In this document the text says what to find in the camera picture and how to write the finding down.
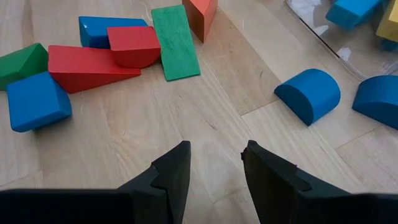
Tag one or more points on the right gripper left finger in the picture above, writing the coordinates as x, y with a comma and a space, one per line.
164, 193

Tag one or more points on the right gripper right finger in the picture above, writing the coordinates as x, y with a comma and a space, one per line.
280, 193

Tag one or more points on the blue half-cylinder block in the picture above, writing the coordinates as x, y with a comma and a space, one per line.
308, 93
379, 99
35, 102

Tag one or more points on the red half-cylinder block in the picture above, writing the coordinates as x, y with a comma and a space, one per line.
133, 43

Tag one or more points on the orange triangular block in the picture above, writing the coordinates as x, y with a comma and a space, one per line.
200, 15

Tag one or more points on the long yellow block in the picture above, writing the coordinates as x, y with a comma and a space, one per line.
388, 21

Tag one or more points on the red wedge block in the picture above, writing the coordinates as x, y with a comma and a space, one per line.
84, 68

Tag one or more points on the flat green block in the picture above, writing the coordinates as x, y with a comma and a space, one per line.
175, 43

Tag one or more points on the clear plastic bin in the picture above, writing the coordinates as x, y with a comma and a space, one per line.
342, 40

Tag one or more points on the medium blue block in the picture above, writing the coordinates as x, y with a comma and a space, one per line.
96, 31

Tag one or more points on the green wedge block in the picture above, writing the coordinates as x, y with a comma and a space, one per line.
21, 63

